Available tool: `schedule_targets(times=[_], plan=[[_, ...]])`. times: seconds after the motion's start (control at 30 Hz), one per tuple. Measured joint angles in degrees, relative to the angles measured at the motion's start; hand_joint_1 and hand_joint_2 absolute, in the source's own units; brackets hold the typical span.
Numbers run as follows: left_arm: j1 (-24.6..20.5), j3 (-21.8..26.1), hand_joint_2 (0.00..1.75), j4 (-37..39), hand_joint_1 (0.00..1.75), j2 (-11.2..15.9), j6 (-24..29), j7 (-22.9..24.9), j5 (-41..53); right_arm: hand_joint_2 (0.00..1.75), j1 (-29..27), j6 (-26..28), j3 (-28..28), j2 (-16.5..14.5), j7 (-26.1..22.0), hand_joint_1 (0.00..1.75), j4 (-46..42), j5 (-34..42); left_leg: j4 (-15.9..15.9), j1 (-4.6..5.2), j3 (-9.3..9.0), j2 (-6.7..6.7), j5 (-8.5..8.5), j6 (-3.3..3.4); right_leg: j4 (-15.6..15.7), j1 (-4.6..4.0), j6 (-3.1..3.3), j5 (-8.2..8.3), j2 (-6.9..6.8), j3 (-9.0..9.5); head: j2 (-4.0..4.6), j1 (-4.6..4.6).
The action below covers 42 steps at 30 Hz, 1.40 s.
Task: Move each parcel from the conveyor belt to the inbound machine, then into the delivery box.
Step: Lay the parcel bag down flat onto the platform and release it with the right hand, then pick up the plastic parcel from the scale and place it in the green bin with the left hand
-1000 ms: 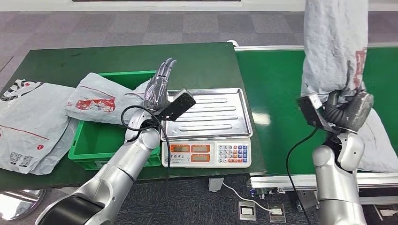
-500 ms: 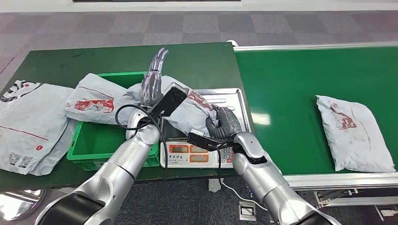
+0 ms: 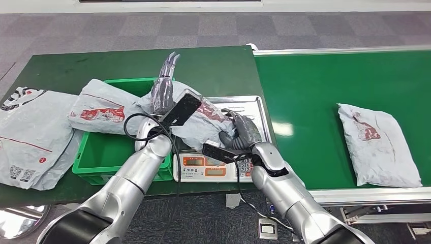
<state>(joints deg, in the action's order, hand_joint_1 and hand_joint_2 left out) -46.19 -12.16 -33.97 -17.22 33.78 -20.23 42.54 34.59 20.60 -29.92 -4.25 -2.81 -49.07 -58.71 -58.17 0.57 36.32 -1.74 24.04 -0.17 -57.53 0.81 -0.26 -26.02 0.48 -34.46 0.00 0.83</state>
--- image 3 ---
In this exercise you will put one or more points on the right wrist camera black plate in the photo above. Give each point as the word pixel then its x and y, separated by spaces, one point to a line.
pixel 219 153

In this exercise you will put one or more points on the silver floor socket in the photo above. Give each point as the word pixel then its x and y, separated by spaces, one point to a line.
pixel 268 229

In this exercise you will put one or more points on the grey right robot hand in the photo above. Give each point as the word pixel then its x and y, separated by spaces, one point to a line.
pixel 247 131

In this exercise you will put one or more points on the grey parcel bag red print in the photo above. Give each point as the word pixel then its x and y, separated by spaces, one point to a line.
pixel 101 101
pixel 380 155
pixel 202 128

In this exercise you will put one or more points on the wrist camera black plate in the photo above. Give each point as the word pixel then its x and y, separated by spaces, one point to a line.
pixel 182 109
pixel 219 153

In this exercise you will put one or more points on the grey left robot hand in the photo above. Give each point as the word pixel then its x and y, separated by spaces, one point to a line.
pixel 163 94

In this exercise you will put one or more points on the left wrist camera black plate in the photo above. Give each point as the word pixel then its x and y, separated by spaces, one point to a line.
pixel 182 109

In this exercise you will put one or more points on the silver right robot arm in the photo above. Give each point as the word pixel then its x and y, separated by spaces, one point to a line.
pixel 286 192

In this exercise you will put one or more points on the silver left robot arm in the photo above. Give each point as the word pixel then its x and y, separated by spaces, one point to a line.
pixel 128 185

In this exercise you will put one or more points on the round chrome base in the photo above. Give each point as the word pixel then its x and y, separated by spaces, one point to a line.
pixel 20 220

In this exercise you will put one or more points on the green plastic crate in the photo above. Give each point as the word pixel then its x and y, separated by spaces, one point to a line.
pixel 101 151

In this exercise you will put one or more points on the white power adapter block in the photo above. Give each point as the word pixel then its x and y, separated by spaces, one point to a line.
pixel 233 201

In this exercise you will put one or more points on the white scale with steel tray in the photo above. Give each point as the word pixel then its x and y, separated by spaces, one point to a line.
pixel 202 168

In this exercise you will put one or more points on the small white curved fitting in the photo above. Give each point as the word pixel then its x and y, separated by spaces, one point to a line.
pixel 252 47

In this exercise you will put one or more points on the green conveyor belt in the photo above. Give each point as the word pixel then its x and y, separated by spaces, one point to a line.
pixel 303 84

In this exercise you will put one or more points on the large grey mailer QR codes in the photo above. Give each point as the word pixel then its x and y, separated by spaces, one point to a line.
pixel 33 134

